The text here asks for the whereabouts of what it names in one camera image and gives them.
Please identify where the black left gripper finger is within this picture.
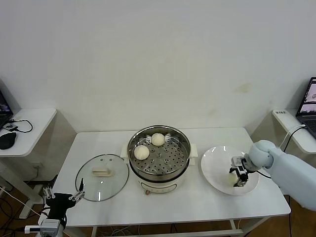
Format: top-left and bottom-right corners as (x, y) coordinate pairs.
(68, 178), (86, 202)
(42, 181), (57, 200)

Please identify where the thin black looped cable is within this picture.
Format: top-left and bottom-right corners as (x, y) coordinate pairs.
(9, 119), (33, 133)

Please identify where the white side desk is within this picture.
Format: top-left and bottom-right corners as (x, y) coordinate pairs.
(250, 108), (316, 208)
(0, 108), (78, 220)

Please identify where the white steamed baozi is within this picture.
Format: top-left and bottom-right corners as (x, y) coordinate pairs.
(151, 132), (165, 146)
(134, 145), (150, 160)
(227, 173), (239, 187)

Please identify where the black cable with adapter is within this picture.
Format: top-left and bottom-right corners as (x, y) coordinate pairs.
(283, 126), (308, 237)

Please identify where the black computer mouse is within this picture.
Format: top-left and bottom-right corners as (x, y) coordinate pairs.
(0, 132), (17, 150)

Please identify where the white table frame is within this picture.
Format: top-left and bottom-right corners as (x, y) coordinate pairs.
(59, 217), (272, 237)

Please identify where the white charging cable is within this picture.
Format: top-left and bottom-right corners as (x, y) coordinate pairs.
(282, 124), (307, 150)

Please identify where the white cable bundle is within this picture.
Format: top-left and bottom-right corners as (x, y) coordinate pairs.
(108, 227), (130, 237)

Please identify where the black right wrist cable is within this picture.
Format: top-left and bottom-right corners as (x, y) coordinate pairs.
(253, 169), (273, 179)

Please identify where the glass lid with cream handle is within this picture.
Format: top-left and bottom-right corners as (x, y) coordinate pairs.
(75, 153), (130, 202)

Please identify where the black floor cable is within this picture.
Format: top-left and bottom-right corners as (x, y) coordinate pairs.
(0, 197), (23, 237)

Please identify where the round white plate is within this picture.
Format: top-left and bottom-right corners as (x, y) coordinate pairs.
(200, 145), (260, 196)

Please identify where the white floor cable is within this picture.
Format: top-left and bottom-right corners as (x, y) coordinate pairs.
(0, 186), (42, 217)

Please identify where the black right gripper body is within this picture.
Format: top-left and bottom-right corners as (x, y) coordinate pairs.
(237, 158), (250, 178)

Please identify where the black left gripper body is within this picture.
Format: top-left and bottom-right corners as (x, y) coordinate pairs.
(46, 193), (75, 220)

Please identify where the perforated steel steamer basket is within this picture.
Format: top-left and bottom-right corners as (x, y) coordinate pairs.
(120, 125), (198, 176)

